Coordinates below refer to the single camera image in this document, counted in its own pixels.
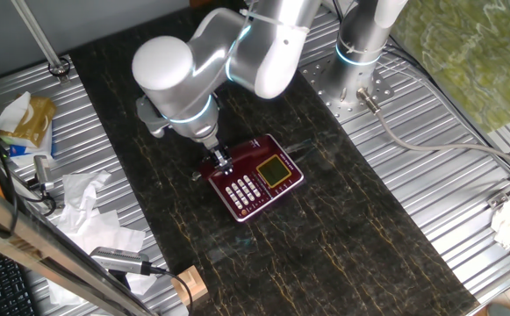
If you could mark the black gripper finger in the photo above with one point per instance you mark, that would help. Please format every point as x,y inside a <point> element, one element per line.
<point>217,166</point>
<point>228,167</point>

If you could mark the shiny metal frame beam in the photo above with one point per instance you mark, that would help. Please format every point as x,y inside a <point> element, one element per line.
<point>39,246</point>

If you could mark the white and blue packet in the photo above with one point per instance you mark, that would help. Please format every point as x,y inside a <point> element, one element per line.
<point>30,151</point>

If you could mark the aluminium camera pole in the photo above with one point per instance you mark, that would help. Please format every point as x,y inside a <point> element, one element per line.
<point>39,39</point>

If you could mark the silver camera on stand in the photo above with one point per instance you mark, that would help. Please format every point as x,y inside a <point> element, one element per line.
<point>43,171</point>

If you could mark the green marble pattern sheet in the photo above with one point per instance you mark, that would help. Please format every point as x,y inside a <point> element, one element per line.
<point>469,57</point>

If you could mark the grey ribbed camera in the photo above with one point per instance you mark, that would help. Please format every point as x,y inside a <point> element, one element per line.
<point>120,259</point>

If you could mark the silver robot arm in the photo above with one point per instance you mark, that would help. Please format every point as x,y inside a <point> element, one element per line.
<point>180,88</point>

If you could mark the dark red telephone handset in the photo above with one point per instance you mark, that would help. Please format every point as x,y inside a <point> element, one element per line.
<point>246,153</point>

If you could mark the silver robot mounting plate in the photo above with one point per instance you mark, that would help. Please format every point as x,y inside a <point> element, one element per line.
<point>325,98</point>

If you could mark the light wooden block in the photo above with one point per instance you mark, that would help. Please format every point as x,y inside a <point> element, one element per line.
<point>191,285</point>

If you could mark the yellow tissue box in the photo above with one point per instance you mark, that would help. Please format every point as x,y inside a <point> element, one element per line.
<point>35,118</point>

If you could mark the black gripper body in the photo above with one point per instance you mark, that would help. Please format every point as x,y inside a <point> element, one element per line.
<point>220,157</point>

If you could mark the large white tissue sheet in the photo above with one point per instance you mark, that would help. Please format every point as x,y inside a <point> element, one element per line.
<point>101,234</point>

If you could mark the black keyboard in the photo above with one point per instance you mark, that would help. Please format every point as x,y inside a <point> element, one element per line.
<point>0,285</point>

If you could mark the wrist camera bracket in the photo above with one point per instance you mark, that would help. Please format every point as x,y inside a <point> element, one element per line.
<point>149,116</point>

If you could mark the black marble pattern mat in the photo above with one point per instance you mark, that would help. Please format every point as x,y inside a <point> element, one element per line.
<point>303,246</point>

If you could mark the crumpled white tissue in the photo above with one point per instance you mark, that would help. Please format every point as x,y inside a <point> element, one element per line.
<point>83,193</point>

